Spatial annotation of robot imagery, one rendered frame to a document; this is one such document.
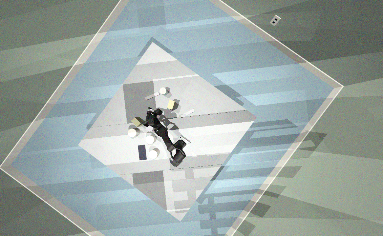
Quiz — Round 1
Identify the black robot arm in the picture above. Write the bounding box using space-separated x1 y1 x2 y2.
146 113 186 163

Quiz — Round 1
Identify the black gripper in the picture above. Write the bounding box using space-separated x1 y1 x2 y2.
142 109 162 127

